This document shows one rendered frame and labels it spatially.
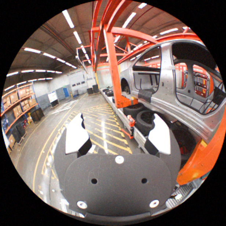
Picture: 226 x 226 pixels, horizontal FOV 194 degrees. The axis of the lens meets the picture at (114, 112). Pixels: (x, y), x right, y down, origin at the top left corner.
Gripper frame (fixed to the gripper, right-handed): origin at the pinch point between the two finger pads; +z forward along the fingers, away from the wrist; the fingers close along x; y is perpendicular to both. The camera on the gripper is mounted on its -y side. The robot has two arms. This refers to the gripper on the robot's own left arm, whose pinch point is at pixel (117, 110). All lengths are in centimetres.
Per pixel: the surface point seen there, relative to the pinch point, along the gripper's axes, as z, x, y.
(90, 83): 950, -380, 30
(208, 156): -19, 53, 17
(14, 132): -50, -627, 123
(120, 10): 74, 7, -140
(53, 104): 524, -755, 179
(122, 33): 167, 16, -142
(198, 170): -23, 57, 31
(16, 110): 72, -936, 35
